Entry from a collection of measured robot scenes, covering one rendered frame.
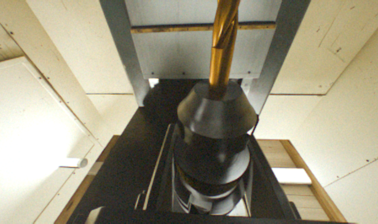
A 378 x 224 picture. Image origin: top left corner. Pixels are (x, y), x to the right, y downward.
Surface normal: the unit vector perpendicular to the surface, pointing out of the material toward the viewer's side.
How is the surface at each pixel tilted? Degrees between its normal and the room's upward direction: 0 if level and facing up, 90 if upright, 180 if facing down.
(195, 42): 90
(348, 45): 90
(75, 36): 90
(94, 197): 180
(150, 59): 90
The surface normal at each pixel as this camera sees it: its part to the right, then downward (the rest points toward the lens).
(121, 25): -0.06, 0.64
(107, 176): -0.04, -0.77
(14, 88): 1.00, 0.01
